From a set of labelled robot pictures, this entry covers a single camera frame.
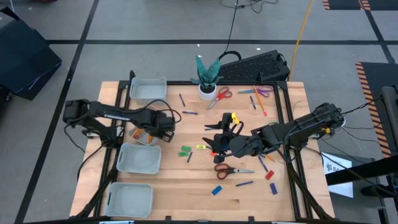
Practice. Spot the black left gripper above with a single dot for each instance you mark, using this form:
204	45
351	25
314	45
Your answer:
163	124

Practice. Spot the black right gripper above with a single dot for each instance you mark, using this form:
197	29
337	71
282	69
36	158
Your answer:
236	143

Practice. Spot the orange pencil with pink eraser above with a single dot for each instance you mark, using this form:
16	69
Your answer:
137	133
149	139
270	158
260	101

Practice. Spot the red and grey scissors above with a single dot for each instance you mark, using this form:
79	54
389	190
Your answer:
221	96

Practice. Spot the black and red scissors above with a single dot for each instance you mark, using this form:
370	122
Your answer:
242	170

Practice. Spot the purple scissors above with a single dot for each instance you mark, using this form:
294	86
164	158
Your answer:
248	91

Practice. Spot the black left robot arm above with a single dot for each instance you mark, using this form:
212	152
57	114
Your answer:
124	113

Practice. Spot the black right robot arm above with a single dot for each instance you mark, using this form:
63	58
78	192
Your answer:
298	127

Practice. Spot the orange eraser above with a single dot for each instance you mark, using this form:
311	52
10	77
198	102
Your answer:
214	153

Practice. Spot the grey plastic bin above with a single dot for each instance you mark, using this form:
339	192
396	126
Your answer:
129	200
138	158
143	142
147	91

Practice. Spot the green plant in white pot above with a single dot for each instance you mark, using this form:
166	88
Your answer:
206	96

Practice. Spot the bright blue eraser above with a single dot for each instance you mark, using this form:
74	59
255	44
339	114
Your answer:
216	190

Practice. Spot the red eraser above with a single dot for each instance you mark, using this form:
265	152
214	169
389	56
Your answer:
269	175

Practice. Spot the navy blue eraser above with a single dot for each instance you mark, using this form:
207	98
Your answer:
273	188

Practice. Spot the white printed box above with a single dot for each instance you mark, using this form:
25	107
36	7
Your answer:
332	163

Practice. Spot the black bar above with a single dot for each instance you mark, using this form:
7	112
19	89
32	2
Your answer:
367	169

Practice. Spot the black floor mat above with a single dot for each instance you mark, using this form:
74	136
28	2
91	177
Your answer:
25	62

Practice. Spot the black mat with orange stripes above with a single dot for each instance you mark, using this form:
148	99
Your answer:
379	77
342	4

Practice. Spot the black metal table frame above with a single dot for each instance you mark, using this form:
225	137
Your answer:
248	83

